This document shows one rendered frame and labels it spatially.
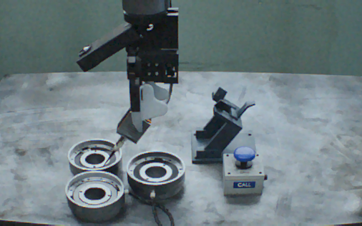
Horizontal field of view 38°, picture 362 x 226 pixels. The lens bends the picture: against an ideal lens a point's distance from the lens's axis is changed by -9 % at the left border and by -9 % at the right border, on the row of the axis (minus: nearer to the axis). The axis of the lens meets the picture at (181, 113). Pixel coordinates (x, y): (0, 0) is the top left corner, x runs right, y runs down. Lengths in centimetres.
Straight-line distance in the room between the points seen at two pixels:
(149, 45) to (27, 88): 59
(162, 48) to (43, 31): 184
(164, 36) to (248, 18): 174
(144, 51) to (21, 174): 38
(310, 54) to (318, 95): 136
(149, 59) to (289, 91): 56
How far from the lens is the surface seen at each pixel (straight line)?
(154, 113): 94
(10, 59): 283
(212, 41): 265
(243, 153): 100
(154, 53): 89
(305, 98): 136
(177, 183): 100
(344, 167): 113
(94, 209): 94
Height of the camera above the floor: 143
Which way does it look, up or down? 30 degrees down
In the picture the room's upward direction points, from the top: straight up
